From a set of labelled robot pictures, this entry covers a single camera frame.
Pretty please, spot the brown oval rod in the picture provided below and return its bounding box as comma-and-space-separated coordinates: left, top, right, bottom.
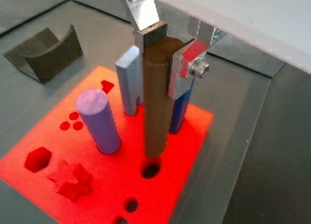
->
141, 37, 183, 158

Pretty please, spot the dark blue rectangular peg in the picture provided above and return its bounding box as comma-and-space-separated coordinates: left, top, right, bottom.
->
169, 80, 195, 134

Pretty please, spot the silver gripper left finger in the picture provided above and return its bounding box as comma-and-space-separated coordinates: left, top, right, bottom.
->
121, 0, 168, 50

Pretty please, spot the red peg board block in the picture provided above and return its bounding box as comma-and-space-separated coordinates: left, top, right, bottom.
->
0, 66, 212, 224

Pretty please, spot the black curved cradle fixture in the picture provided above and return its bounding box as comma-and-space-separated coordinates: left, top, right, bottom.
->
4, 26, 83, 84

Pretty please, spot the red star peg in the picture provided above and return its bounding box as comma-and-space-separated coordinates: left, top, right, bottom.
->
47, 160, 92, 202

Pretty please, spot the light blue rectangular peg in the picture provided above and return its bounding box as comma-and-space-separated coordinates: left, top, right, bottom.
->
115, 46, 143, 116

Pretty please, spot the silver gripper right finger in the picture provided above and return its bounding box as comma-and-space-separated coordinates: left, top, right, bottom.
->
168, 17, 225, 100

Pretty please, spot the purple round peg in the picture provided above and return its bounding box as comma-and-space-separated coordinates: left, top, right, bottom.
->
75, 88, 120, 154

